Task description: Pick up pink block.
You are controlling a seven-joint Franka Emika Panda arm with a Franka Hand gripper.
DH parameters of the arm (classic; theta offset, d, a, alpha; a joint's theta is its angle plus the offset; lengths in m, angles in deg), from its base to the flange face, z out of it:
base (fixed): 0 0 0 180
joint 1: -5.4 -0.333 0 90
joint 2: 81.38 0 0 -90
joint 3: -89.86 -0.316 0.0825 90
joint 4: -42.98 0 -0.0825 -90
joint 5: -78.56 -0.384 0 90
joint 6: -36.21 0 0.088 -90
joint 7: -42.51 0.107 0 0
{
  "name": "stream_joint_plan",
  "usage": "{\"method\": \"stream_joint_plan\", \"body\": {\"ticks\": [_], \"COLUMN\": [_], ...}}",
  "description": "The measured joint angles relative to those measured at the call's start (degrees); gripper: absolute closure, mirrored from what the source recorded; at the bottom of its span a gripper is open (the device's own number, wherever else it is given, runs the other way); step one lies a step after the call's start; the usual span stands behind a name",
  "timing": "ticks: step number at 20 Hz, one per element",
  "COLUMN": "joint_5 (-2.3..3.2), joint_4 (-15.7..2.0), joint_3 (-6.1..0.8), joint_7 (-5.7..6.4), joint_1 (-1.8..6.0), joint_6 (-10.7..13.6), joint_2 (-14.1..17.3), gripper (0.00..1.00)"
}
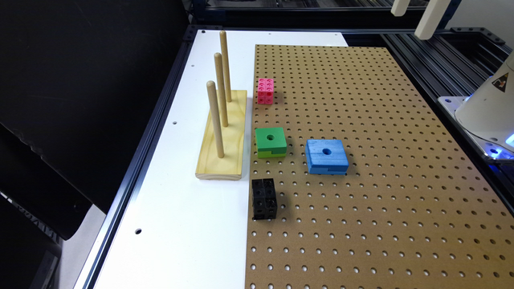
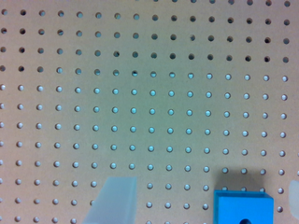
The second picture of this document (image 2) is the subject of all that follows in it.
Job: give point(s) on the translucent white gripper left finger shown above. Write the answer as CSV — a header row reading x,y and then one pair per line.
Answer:
x,y
115,203

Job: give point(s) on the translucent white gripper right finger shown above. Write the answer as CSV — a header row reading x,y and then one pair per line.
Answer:
x,y
294,197

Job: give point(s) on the blue wooden block with hole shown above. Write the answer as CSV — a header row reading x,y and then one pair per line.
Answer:
x,y
242,207

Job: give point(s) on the brown perforated pegboard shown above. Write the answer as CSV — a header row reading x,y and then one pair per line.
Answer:
x,y
187,96

